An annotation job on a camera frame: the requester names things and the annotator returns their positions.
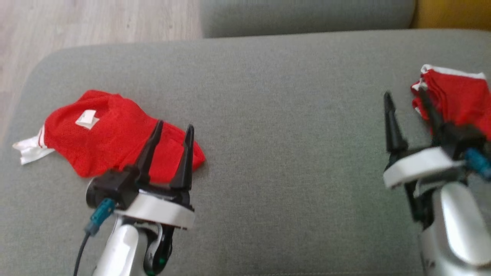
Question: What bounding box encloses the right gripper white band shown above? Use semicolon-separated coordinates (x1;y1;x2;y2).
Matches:
383;87;466;189

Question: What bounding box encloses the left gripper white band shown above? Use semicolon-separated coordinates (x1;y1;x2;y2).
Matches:
114;120;195;230

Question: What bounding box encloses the red basketball shorts white stripe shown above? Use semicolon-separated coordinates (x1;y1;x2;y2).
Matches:
410;64;491;140

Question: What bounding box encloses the red basketball jersey white trim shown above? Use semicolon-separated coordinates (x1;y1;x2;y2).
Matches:
13;90;206;184

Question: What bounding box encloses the large yellow sofa back cushion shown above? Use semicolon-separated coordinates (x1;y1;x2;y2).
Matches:
412;0;491;31

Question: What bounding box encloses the grey sofa seat cushion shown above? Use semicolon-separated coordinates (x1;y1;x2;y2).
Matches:
199;0;417;38

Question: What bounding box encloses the right arm cable teal connector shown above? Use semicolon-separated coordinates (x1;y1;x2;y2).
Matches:
464;148;491;181

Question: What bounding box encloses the arm cable teal connector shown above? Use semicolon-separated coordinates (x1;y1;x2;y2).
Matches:
464;148;491;181
73;197;115;276

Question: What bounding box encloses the left arm cable teal connector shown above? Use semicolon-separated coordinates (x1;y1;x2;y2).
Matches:
73;197;115;276

